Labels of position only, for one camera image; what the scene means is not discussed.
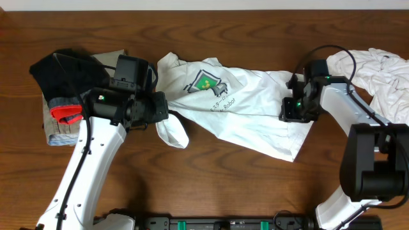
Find crumpled white garment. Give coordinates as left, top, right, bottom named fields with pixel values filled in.
left=327, top=48, right=408, bottom=125

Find black cable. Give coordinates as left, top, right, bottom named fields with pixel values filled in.
left=292, top=44, right=409, bottom=230
left=52, top=52, right=118, bottom=230

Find folded khaki pants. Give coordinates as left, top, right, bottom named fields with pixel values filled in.
left=42, top=49, right=125, bottom=146

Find right black cable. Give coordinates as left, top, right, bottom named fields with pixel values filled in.
left=292, top=44, right=409, bottom=230

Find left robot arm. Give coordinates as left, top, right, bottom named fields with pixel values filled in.
left=30, top=52, right=169, bottom=229

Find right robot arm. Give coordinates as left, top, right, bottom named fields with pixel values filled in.
left=279, top=60, right=408, bottom=229

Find white printed t-shirt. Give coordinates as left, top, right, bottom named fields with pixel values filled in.
left=156, top=52, right=312, bottom=162

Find left black cable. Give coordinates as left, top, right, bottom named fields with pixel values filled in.
left=52, top=52, right=118, bottom=230

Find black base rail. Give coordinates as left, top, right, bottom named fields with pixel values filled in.
left=105, top=209, right=383, bottom=230

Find black garment with red trim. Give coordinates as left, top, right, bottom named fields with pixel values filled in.
left=29, top=49, right=109, bottom=125

